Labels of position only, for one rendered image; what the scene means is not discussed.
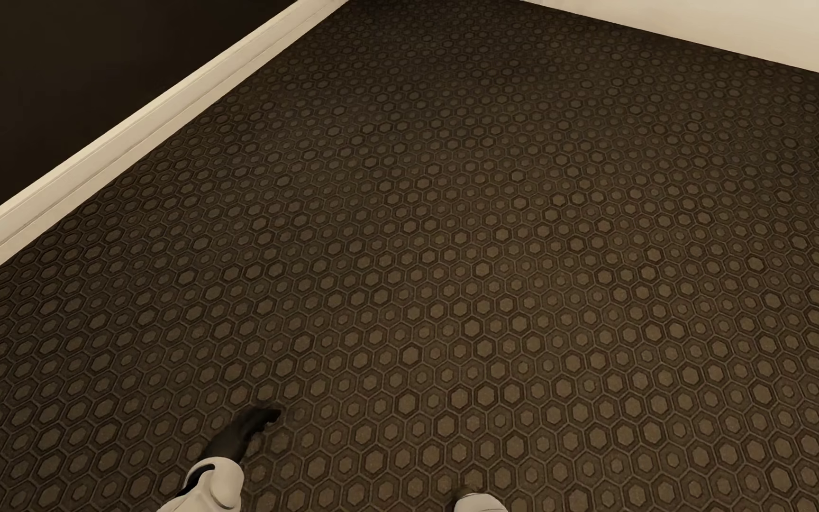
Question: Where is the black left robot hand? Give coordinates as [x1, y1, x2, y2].
[207, 407, 283, 462]

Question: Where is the cream baseboard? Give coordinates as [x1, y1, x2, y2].
[0, 0, 351, 279]

